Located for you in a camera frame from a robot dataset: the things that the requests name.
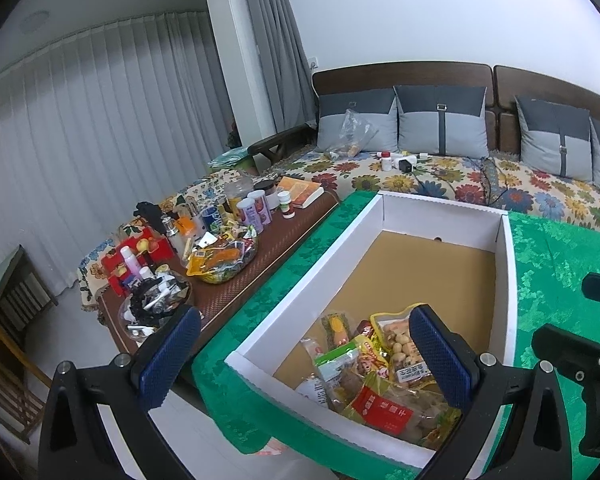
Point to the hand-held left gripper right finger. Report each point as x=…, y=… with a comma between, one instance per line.
x=437, y=355

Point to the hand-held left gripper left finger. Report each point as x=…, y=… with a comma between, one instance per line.
x=172, y=355

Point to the large yellow-edged snack packet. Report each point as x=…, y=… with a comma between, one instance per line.
x=400, y=342

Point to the brown meat snack packet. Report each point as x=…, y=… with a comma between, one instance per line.
x=372, y=347

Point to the white cardboard box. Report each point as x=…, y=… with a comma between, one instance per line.
x=430, y=260

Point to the green clear snack packet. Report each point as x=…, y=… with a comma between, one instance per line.
x=337, y=370

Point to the yellow snack packet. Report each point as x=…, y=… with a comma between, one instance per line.
x=337, y=330

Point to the long clear snack packet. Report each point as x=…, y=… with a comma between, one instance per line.
x=312, y=385

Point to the glass bowl of snacks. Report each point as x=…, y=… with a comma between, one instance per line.
x=222, y=260

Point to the glass bowl of clutter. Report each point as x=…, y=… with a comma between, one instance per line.
x=155, y=305

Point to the green patterned tablecloth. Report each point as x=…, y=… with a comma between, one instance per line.
x=545, y=260

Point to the white bottle pink cap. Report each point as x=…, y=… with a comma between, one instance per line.
x=130, y=262

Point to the red box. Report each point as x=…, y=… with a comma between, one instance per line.
x=152, y=247

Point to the clear pump bottle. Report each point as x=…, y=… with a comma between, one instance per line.
x=171, y=235

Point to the orange label bottle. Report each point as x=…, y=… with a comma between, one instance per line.
x=186, y=227

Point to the black cloth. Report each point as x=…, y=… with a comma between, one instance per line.
x=150, y=215

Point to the blue cup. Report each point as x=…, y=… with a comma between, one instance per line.
x=210, y=217

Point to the purple white can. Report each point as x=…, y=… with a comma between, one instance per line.
x=246, y=212
x=263, y=209

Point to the wooden shelf rack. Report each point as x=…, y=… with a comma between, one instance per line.
x=10, y=360

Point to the brown side table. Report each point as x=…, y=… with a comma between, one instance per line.
x=290, y=230

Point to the clear plastic jar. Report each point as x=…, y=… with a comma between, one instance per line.
x=237, y=191

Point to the floral sofa cover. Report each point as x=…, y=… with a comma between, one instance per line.
x=460, y=180

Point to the white bottle green label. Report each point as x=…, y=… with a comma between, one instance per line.
x=286, y=205

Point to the black-lid jar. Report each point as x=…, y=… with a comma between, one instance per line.
x=266, y=189

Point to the black power adapter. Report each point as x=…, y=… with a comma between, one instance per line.
x=406, y=165

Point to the white power adapter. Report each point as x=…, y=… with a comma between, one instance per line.
x=421, y=156

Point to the white bottle red cap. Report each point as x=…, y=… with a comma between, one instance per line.
x=386, y=161

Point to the teal green stack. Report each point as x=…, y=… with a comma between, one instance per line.
x=230, y=159

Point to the orange book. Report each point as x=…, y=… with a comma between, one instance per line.
x=302, y=191

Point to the clear plastic bag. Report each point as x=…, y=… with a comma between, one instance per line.
x=352, y=132

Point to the white sheer curtain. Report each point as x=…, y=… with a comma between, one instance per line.
x=105, y=125

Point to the grey curtain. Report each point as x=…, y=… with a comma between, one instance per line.
x=275, y=45

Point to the white wall socket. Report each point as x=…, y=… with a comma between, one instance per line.
x=313, y=64

